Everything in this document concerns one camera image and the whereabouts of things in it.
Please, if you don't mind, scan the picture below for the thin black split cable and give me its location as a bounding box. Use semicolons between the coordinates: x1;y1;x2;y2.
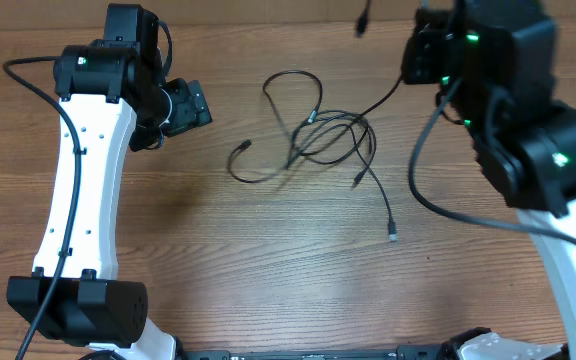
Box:
287;109;399;243

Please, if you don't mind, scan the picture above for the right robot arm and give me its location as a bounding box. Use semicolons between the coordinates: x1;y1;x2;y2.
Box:
401;1;576;359

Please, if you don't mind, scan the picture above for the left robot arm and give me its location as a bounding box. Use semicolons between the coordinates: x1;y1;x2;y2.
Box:
6;4;212;359

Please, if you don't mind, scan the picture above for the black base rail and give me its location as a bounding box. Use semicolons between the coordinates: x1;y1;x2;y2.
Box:
177;327;569;360

